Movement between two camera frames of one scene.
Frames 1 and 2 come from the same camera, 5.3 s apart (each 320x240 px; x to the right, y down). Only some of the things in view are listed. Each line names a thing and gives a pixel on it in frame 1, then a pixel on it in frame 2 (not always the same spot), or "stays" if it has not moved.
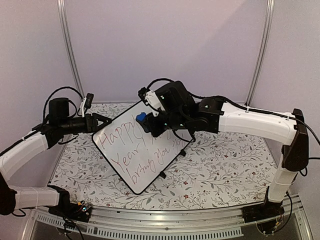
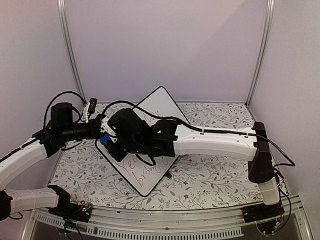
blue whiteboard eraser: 141,117 to 104,139
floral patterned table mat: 223,171 stays
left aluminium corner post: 67,42 stays
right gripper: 150,126 to 118,156
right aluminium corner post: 266,40 stays
